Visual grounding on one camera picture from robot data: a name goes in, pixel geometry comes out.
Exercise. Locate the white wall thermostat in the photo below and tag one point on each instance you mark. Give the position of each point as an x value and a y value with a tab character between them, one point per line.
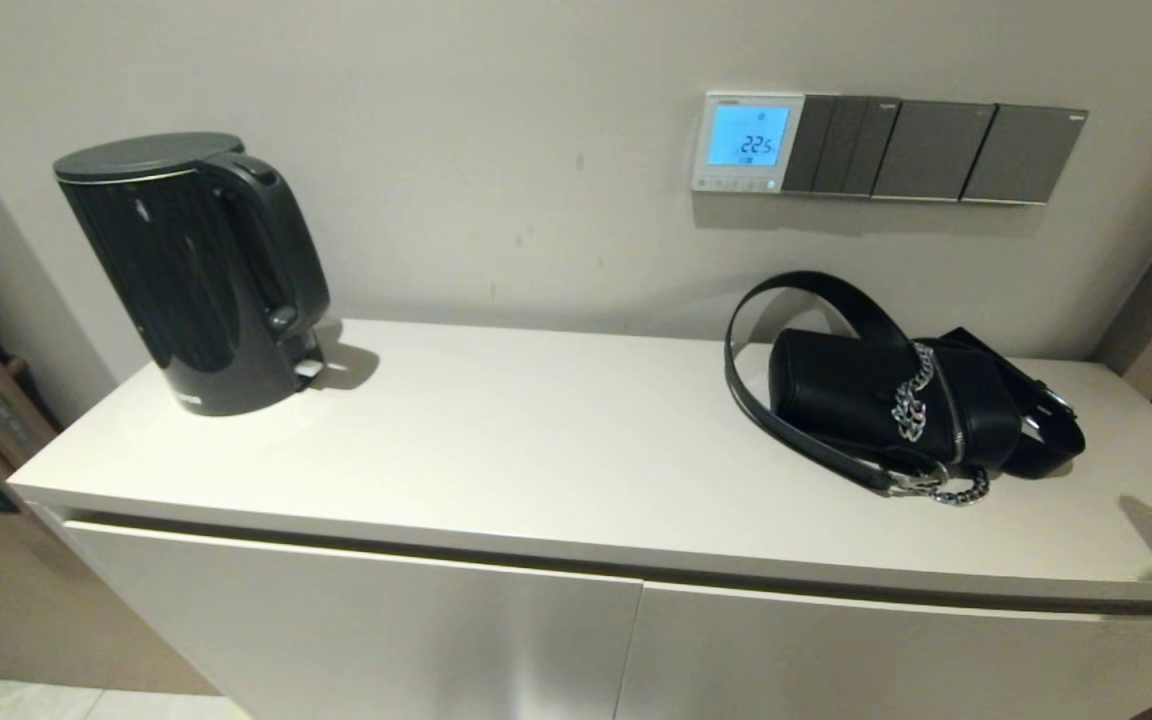
748	135

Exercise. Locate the white sideboard cabinet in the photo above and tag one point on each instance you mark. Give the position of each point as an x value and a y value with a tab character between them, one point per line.
576	450

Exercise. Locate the white cabinet door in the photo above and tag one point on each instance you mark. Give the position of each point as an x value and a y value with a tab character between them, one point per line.
886	660
356	640

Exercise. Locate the black electric kettle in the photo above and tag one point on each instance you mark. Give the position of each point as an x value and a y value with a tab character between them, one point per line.
196	280

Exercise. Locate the grey triple wall switch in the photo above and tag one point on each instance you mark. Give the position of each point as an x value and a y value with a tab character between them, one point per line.
838	145

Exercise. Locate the grey single wall switch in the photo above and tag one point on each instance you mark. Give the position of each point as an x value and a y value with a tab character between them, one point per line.
1023	155
933	150

